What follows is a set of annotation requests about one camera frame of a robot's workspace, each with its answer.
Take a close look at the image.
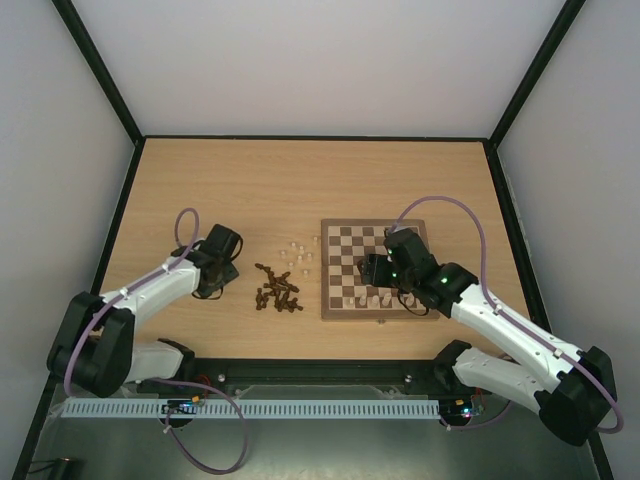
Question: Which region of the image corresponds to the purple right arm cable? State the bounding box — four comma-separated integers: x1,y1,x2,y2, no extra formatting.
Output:
394,195,625,435

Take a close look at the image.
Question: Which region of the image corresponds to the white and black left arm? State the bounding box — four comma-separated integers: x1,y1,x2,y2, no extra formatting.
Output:
46,224,243,398

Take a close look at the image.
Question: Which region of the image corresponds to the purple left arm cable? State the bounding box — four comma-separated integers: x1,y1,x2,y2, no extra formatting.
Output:
62,207,201,396

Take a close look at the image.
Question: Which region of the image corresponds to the wooden chessboard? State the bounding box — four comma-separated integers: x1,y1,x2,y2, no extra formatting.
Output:
321,218,441,324

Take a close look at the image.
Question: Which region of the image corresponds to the black enclosure frame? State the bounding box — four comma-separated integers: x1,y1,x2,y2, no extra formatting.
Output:
12,1,614,479

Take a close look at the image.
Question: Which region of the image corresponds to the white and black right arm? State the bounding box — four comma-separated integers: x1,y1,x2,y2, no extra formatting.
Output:
357,229,617,446

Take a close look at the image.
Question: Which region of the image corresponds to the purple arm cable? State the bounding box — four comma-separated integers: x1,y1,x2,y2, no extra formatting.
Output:
62,207,201,396
394,195,625,435

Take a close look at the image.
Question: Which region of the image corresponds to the pile of dark chess pieces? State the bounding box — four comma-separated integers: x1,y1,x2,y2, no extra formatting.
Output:
254,263,304,313

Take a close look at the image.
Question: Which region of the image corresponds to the light blue cable duct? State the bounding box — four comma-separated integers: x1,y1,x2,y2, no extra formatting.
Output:
61,399,440,420

